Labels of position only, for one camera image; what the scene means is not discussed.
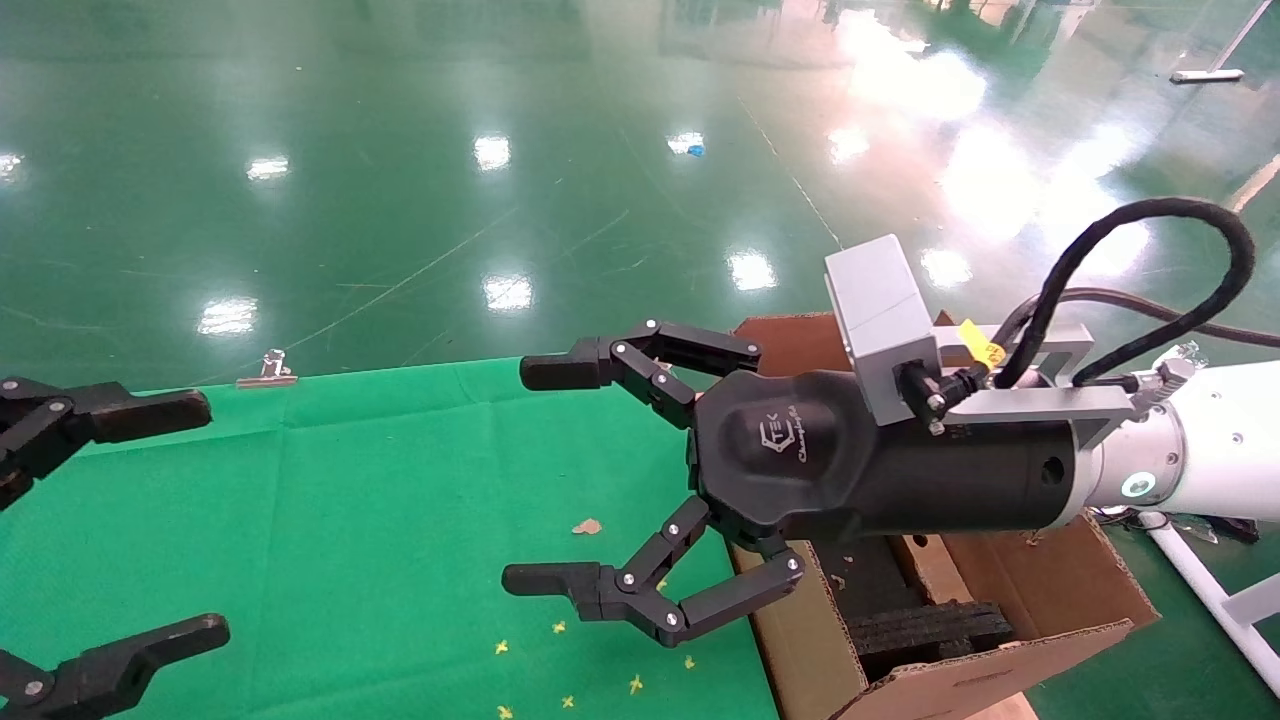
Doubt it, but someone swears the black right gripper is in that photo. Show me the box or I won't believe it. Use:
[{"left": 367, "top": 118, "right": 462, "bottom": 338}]
[{"left": 501, "top": 320, "right": 1087, "bottom": 649}]

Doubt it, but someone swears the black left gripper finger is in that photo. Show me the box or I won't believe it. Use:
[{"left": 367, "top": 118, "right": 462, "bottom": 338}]
[
  {"left": 0, "top": 377, "right": 213, "bottom": 513},
  {"left": 0, "top": 614, "right": 232, "bottom": 720}
]

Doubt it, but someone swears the large open brown carton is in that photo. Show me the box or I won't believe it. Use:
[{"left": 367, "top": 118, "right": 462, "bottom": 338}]
[{"left": 728, "top": 312, "right": 1163, "bottom": 720}]

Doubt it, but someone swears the silver binder clip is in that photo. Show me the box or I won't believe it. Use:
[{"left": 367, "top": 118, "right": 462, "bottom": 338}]
[{"left": 236, "top": 349, "right": 299, "bottom": 389}]

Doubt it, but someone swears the green table cloth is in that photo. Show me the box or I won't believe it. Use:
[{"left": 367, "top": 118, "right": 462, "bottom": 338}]
[{"left": 0, "top": 357, "right": 781, "bottom": 720}]

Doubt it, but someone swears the black foam insert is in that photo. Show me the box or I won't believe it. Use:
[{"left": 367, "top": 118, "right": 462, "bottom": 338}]
[{"left": 848, "top": 598, "right": 1016, "bottom": 683}]

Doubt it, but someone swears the white flat floor mop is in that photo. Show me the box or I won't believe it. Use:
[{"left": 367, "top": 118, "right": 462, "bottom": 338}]
[{"left": 1170, "top": 0, "right": 1273, "bottom": 85}]

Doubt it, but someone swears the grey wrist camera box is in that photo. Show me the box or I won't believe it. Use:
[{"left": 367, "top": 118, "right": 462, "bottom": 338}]
[{"left": 824, "top": 235, "right": 944, "bottom": 427}]

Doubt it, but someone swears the yellow cable tag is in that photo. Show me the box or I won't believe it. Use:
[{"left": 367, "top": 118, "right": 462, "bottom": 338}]
[{"left": 958, "top": 320, "right": 1007, "bottom": 369}]

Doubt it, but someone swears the grey metal camera bracket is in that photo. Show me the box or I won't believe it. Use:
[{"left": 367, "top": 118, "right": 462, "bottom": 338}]
[{"left": 933, "top": 322, "right": 1143, "bottom": 451}]

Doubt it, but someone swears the thin black cable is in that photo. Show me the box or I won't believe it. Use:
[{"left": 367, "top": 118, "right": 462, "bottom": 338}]
[{"left": 1000, "top": 288, "right": 1280, "bottom": 351}]

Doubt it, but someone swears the silver cable connector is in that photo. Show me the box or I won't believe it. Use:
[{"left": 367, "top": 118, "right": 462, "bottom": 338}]
[{"left": 1135, "top": 342, "right": 1203, "bottom": 406}]

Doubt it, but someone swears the white metal frame pole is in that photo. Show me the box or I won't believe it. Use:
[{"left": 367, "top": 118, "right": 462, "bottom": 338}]
[{"left": 1140, "top": 512, "right": 1280, "bottom": 696}]

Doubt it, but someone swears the thick black braided cable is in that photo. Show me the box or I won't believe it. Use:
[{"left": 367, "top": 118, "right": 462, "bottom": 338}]
[{"left": 995, "top": 197, "right": 1257, "bottom": 391}]

